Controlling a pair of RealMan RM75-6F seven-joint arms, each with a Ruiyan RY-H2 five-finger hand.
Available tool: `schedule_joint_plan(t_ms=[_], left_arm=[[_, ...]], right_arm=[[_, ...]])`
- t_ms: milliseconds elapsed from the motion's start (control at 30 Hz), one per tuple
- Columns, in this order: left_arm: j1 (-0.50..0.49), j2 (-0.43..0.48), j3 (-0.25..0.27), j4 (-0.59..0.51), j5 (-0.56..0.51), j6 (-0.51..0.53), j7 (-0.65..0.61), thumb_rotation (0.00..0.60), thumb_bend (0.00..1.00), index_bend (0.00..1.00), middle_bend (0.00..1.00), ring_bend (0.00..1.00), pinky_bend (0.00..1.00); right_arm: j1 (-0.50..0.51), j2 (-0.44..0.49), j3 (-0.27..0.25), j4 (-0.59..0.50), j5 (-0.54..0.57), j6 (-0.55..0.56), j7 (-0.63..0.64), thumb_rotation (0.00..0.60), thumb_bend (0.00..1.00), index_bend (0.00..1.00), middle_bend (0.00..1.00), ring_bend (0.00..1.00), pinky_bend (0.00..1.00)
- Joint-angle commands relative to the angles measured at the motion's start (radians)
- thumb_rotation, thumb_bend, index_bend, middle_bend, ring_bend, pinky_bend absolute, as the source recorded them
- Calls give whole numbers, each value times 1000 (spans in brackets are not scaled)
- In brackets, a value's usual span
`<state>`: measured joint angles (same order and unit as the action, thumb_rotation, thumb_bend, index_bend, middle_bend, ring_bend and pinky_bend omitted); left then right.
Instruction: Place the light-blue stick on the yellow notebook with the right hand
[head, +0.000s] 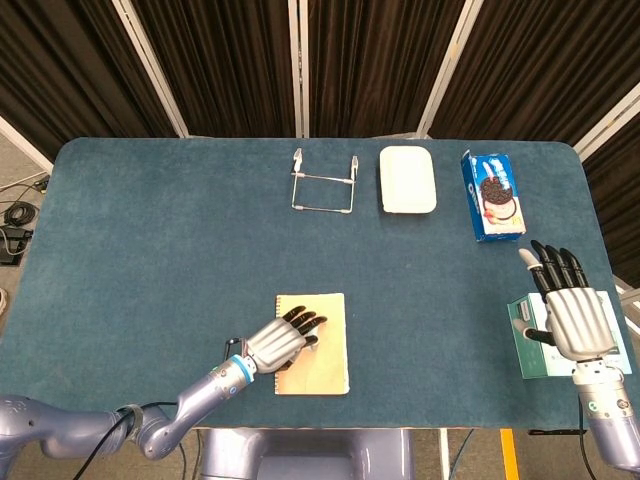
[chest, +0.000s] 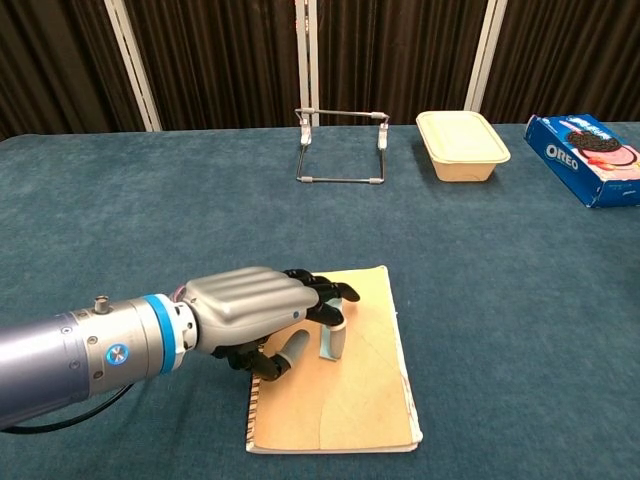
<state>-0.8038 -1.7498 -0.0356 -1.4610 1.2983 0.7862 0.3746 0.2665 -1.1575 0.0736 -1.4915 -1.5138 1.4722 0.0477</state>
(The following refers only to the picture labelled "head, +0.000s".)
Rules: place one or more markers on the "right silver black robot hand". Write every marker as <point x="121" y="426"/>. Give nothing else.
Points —
<point x="575" y="320"/>

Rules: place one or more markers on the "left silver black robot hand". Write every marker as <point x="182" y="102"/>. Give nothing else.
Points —
<point x="275" y="345"/>

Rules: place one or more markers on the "right purple grey robot arm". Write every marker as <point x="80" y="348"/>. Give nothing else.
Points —
<point x="607" y="405"/>

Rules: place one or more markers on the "purple grey robot base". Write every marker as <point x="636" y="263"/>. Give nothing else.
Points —
<point x="300" y="450"/>

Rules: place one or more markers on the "tan spiral notebook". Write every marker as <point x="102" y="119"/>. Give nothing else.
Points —
<point x="330" y="370"/>

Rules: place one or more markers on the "teal white product box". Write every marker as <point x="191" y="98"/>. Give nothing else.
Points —
<point x="532" y="357"/>

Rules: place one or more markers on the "dark brown pleated curtain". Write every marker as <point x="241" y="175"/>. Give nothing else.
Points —
<point x="375" y="65"/>
<point x="225" y="65"/>
<point x="60" y="75"/>
<point x="540" y="65"/>
<point x="620" y="200"/>

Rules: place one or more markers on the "blue felt table mat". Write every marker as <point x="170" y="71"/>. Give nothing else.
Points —
<point x="175" y="250"/>

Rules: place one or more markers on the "blue Oreo cookie box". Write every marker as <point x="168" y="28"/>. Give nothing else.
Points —
<point x="495" y="200"/>

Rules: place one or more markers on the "yellow floor tape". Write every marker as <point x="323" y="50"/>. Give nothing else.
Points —
<point x="509" y="455"/>

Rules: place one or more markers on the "white lidded food container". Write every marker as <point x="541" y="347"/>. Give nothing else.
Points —
<point x="407" y="180"/>

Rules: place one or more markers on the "black power adapter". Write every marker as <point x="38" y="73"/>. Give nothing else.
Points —
<point x="12" y="245"/>

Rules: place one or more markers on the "white partition frame post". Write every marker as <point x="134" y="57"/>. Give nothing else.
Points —
<point x="25" y="145"/>
<point x="607" y="125"/>
<point x="449" y="65"/>
<point x="150" y="65"/>
<point x="298" y="65"/>

